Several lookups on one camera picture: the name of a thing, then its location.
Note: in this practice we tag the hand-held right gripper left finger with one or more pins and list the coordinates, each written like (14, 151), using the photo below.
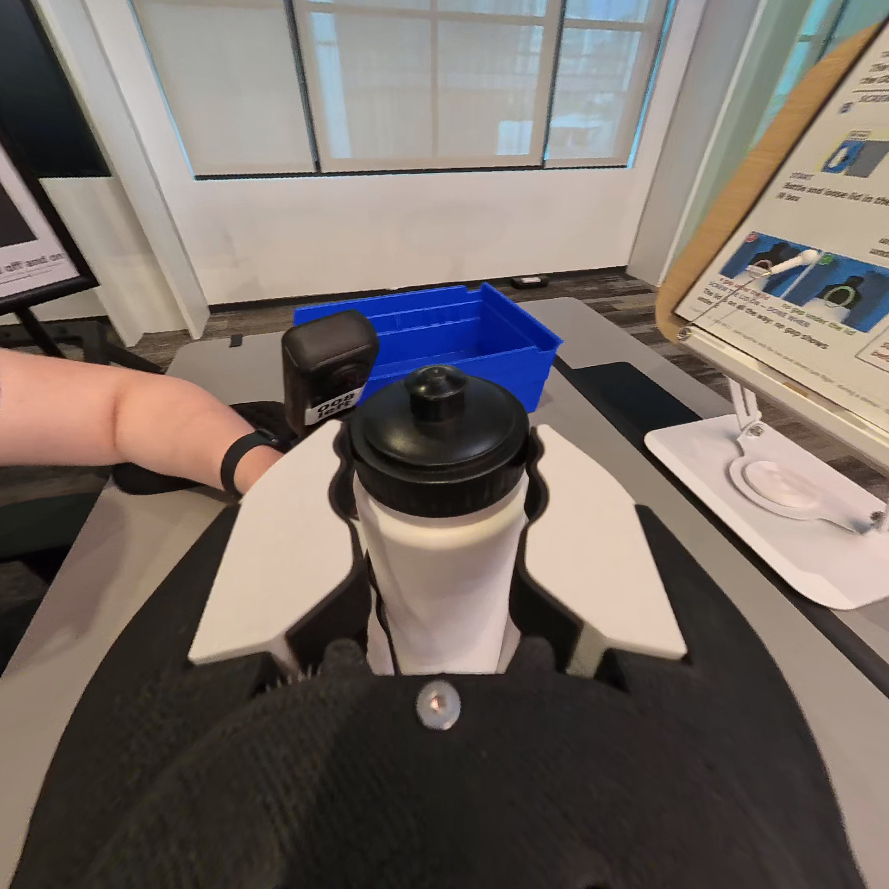
(274, 562)

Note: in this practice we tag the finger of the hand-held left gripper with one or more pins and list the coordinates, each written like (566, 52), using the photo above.
(378, 646)

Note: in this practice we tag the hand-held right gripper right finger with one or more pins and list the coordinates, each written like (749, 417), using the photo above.
(601, 562)

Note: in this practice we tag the white plastic bottle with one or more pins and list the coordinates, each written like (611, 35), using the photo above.
(444, 590)

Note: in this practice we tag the black bottle lid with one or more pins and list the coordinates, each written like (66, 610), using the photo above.
(437, 451)

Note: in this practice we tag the blue plastic bin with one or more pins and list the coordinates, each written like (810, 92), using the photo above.
(472, 333)

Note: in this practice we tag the person's left forearm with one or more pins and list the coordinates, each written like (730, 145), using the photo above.
(104, 417)

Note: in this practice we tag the person's left hand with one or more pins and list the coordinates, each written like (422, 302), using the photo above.
(260, 471)

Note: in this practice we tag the black mesh wrist rest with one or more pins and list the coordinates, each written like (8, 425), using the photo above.
(271, 420)

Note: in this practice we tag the black wrist band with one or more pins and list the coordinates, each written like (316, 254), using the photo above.
(230, 465)

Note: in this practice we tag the black rectangular table pad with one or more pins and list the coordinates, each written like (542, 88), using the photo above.
(632, 396)

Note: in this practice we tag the black framed sign stand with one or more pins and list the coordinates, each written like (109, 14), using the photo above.
(41, 257)

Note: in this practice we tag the instruction board on white stand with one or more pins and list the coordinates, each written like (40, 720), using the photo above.
(715, 229)

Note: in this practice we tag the printed instruction sheet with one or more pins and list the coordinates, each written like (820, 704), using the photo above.
(819, 229)

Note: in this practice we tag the large dark wall screen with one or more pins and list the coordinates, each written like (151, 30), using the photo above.
(48, 90)

